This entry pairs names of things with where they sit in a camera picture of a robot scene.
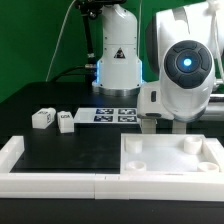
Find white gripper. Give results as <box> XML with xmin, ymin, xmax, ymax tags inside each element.
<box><xmin>137</xmin><ymin>40</ymin><xmax>216</xmax><ymax>134</ymax></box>

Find white square tabletop tray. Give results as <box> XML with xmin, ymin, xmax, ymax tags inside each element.
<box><xmin>120</xmin><ymin>134</ymin><xmax>224</xmax><ymax>174</ymax></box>

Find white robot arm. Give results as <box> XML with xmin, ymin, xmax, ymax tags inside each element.
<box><xmin>92</xmin><ymin>0</ymin><xmax>224</xmax><ymax>133</ymax></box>

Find white U-shaped fence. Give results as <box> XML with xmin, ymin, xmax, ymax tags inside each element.
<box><xmin>0</xmin><ymin>136</ymin><xmax>224</xmax><ymax>202</ymax></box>

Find white AprilTag base plate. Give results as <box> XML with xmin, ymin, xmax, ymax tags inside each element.
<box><xmin>74</xmin><ymin>108</ymin><xmax>139</xmax><ymax>124</ymax></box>

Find black cables on table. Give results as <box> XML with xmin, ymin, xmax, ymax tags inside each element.
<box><xmin>49</xmin><ymin>65</ymin><xmax>95</xmax><ymax>83</ymax></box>

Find white cable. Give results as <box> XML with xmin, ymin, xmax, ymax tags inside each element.
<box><xmin>45</xmin><ymin>0</ymin><xmax>78</xmax><ymax>83</ymax></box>

